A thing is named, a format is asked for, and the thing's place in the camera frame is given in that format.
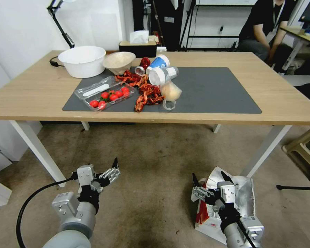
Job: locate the white cabinet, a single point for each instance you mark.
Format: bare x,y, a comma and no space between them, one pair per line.
7,144

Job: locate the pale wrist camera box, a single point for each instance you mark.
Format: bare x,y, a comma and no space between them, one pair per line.
227,192
85,175

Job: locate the grey table mat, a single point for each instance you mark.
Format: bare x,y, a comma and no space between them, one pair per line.
211,90

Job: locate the black metal rack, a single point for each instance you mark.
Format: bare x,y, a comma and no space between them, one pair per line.
211,41

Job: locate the black stand leg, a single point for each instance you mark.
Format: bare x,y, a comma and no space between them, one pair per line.
299,187

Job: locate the small white box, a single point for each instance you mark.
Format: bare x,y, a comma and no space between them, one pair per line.
161,49

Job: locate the foil-lined food delivery bag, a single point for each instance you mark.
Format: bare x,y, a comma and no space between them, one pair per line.
244,196

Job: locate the black tissue box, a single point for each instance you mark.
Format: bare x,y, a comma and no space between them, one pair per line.
138,49

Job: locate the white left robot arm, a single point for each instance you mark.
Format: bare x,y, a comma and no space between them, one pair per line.
75,228

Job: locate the person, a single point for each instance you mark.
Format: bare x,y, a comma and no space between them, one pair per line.
258,28

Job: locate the clear plastic clamshell box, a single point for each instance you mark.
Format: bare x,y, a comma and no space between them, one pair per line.
93,90

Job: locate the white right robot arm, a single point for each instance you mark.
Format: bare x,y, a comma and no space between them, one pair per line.
232,236

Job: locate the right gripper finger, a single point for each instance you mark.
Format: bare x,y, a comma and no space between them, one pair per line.
201,192
225,177

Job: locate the red drink can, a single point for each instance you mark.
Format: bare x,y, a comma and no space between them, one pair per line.
145,62

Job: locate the red strawberry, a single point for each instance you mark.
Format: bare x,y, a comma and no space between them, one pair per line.
102,104
94,103
105,95
125,89
126,93
114,97
118,93

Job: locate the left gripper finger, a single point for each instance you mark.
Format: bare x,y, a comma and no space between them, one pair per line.
111,173
97,187

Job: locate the beige paper bowl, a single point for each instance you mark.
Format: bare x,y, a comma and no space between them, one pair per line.
118,62

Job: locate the grey cup with white lid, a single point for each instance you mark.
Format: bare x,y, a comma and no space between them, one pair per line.
162,74

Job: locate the wooden desk with white leg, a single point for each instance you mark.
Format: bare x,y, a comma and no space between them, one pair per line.
299,34

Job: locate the white plastic basin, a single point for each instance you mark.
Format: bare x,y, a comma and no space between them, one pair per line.
81,62

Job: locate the red crayfish shell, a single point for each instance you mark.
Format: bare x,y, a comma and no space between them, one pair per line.
126,75
151,94
140,80
140,103

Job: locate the wooden table with white legs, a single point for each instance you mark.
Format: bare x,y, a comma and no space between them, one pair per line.
36,87

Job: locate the beige plastic stool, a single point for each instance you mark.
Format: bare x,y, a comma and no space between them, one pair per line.
303,152

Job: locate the white tissue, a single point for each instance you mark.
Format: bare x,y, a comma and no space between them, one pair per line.
139,37

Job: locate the blue and white paper cup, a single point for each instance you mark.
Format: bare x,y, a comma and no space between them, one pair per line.
158,63

